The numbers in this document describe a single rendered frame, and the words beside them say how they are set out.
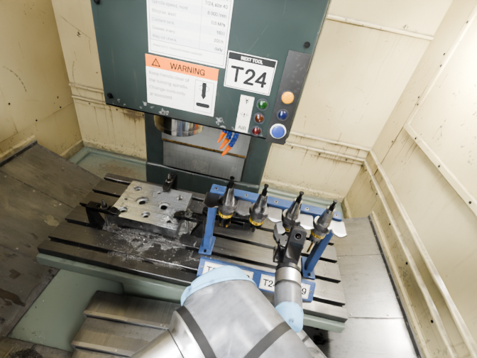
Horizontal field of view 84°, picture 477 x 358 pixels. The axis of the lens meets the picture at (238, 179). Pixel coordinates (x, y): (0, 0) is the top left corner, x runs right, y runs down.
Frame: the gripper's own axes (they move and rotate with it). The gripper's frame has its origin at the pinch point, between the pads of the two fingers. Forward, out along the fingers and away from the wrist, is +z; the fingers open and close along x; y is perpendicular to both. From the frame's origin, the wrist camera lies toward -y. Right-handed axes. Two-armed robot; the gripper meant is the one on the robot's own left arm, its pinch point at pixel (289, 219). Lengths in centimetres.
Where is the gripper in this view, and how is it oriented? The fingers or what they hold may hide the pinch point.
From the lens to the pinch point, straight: 94.0
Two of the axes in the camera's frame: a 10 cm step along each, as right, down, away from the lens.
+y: -1.7, 7.7, 6.2
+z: 1.5, -6.0, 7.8
